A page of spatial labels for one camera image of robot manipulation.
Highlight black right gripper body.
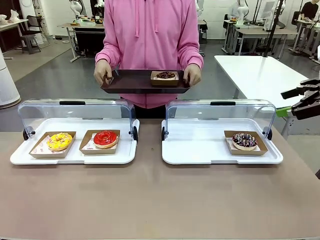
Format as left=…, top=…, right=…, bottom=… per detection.
left=308, top=84, right=320, bottom=100

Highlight brown paper donut tray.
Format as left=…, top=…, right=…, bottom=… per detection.
left=223, top=129, right=269, bottom=157
left=78, top=129, right=121, bottom=156
left=149, top=70, right=180, bottom=87
left=28, top=130, right=77, bottom=159

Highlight dark brown serving tray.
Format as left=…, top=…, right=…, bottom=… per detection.
left=100, top=69, right=192, bottom=95

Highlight person's left forearm pink sleeve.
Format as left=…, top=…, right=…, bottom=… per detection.
left=183, top=41, right=205, bottom=68

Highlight person's right forearm pink sleeve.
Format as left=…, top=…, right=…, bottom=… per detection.
left=94, top=41, right=121, bottom=66

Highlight background person in black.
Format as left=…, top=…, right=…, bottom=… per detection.
left=299, top=0, right=320, bottom=22

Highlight red glazed donut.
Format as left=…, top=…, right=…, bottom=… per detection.
left=92, top=130, right=119, bottom=150

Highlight yellow sprinkled donut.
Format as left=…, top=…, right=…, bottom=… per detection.
left=46, top=132, right=74, bottom=152

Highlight person's left hand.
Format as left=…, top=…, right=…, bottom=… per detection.
left=182, top=63, right=203, bottom=86

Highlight person's right hand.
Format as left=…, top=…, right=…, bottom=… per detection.
left=93, top=59, right=115, bottom=86

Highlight white side table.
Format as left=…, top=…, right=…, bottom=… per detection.
left=214, top=54, right=320, bottom=137

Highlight background grey work table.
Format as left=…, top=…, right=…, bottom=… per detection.
left=221, top=19, right=301, bottom=57

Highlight clear display case lid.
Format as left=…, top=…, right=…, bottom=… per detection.
left=161, top=98, right=277, bottom=141
left=17, top=98, right=139, bottom=145

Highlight white display case base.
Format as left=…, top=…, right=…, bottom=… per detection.
left=161, top=117, right=284, bottom=166
left=9, top=117, right=141, bottom=166

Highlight black trousers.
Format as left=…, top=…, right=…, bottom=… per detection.
left=119, top=95, right=179, bottom=120

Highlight pink hoodie torso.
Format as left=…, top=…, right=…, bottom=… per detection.
left=102, top=0, right=201, bottom=109

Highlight black cabinet under desk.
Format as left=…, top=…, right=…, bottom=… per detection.
left=74, top=26, right=106, bottom=58

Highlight background wooden top desk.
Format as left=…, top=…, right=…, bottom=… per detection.
left=57, top=21, right=106, bottom=64

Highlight black office chair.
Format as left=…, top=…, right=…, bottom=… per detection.
left=19, top=14, right=43, bottom=55

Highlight background desk with white top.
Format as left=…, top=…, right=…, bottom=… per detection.
left=0, top=18, right=30, bottom=61

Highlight black camera stand pole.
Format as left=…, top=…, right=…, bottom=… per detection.
left=264, top=0, right=286, bottom=58

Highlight white cylindrical pedestal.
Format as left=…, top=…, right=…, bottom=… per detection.
left=0, top=47, right=22, bottom=109

